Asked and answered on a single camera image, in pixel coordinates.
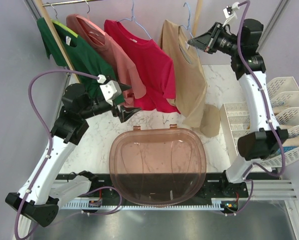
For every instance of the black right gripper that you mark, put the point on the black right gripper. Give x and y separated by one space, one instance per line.
207 41

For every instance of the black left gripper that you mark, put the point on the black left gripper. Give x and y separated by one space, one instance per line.
125 112

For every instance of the light blue wire hanger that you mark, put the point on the light blue wire hanger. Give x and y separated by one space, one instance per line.
189 29

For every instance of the beige t shirt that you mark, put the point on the beige t shirt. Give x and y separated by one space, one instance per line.
190 82

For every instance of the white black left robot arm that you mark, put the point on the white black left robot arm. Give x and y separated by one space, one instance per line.
36 199

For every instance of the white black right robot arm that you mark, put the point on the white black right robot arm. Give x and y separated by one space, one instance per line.
265 136

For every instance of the red t shirt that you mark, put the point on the red t shirt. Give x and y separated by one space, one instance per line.
154 66

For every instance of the green t shirt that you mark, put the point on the green t shirt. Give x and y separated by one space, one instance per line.
82 56

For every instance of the blue hanger under red shirt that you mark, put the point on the blue hanger under red shirt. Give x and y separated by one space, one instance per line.
133 19

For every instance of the salmon pink t shirt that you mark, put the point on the salmon pink t shirt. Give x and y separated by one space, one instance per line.
125 69

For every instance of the silver hanger under green shirt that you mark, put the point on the silver hanger under green shirt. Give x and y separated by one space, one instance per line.
56 13

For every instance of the pink translucent plastic tub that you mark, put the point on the pink translucent plastic tub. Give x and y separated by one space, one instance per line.
172 150

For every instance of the white perforated file organizer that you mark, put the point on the white perforated file organizer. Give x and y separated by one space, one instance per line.
284 98

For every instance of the blue book lower slot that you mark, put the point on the blue book lower slot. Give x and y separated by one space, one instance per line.
290 144

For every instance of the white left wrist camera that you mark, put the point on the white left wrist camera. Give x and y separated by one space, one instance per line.
112 93

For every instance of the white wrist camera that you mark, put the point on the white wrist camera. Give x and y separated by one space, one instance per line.
112 93
230 14

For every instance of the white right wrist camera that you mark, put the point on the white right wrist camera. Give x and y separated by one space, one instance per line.
230 14

